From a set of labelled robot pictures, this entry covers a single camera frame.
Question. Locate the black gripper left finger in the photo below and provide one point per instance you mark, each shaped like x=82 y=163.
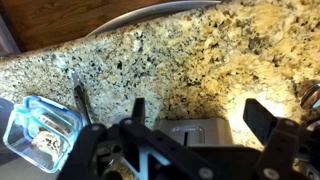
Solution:
x=138 y=110

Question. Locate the silver stainless steel toaster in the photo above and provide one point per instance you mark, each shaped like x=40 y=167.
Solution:
x=213 y=130

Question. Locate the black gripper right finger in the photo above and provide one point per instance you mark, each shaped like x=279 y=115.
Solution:
x=258 y=118

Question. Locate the glass container with blue lid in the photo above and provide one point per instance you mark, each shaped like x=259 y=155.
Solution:
x=41 y=133

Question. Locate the shiny round metal object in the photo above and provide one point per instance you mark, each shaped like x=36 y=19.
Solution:
x=311 y=96

